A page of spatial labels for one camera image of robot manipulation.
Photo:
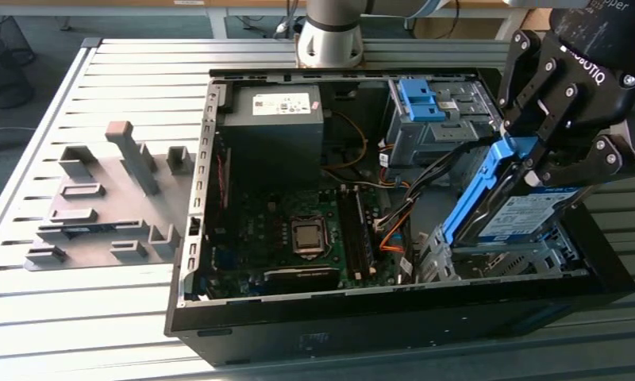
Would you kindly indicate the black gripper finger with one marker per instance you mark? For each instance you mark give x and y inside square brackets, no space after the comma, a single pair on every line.
[529,87]
[604,162]

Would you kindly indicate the hard disk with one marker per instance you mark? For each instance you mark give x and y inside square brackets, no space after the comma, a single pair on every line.
[519,214]

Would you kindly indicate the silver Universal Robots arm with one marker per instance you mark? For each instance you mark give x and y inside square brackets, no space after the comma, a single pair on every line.
[329,43]

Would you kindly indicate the silver metal disk bay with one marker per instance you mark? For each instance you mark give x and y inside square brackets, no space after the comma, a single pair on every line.
[509,251]

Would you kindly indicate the brown wooden cabinet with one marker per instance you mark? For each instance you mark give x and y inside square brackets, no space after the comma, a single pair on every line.
[537,21]

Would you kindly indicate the grey metal drive cage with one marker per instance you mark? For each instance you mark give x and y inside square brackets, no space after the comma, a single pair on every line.
[445,135]

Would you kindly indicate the blue plastic drive latch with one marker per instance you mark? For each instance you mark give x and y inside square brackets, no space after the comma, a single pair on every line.
[418,103]

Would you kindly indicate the black RAM stick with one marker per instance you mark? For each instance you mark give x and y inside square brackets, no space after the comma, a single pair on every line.
[368,238]

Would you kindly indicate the grey power supply unit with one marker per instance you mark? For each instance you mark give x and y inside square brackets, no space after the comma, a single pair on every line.
[276,135]

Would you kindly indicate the CPU socket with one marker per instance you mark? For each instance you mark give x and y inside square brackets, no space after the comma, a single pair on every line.
[310,220]

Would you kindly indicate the silver CPU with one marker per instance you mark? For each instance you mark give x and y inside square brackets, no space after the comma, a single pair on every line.
[309,237]

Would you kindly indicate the black open PC case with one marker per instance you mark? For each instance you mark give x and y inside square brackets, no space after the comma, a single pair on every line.
[350,329]

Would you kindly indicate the black graphics card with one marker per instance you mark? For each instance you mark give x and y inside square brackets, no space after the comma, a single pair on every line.
[302,279]

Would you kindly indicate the green motherboard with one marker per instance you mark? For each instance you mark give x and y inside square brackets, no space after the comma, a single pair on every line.
[254,238]

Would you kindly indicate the grey parts rack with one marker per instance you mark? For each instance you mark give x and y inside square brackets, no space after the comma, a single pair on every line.
[117,198]

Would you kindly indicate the dark RAM stick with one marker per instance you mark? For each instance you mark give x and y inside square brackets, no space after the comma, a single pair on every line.
[87,229]

